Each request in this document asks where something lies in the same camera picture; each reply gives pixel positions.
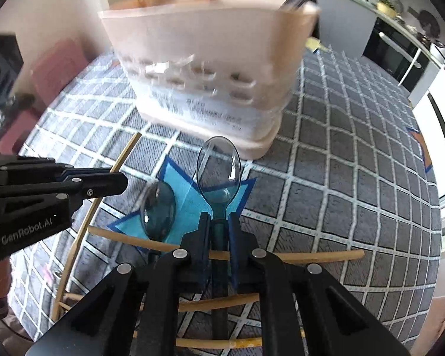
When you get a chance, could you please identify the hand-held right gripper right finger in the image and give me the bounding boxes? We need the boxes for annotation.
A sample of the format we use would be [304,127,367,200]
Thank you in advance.
[227,211,410,356]

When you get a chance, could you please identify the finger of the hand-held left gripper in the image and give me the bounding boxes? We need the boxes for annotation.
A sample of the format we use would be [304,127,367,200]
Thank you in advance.
[0,157,112,187]
[0,172,130,217]

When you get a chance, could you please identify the yellow bowl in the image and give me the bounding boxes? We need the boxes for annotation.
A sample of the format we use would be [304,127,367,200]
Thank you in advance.
[377,0,398,18]

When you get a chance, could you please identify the beige plastic utensil holder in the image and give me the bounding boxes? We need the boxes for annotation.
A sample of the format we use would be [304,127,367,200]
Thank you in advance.
[98,0,321,161]

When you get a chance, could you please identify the black oven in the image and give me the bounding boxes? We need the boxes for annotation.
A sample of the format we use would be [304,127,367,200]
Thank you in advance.
[365,18,431,87]

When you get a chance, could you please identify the wooden chopstick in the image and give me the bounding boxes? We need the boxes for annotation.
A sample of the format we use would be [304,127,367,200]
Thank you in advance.
[53,132,142,314]
[133,332,264,348]
[63,292,262,311]
[88,226,365,261]

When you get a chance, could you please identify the blue star patch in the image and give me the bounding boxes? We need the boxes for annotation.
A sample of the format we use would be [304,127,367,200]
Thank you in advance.
[107,156,256,253]

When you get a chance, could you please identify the grey checkered tablecloth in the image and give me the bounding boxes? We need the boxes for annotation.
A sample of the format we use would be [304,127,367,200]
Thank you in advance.
[7,44,442,356]

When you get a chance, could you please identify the white kitchen counter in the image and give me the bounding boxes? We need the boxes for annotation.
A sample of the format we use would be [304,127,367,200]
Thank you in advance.
[314,0,445,60]

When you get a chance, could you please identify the pink cushion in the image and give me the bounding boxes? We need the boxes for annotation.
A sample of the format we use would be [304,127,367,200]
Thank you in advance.
[31,40,88,110]

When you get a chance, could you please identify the white cabinet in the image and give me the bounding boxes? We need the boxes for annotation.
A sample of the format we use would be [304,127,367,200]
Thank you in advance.
[404,48,445,231]

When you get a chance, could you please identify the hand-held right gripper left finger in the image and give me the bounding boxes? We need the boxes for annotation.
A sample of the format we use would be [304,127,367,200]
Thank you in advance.
[31,211,212,356]

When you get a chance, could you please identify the orange star patch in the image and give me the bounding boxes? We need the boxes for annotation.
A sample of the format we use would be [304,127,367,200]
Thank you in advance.
[407,126,433,176]

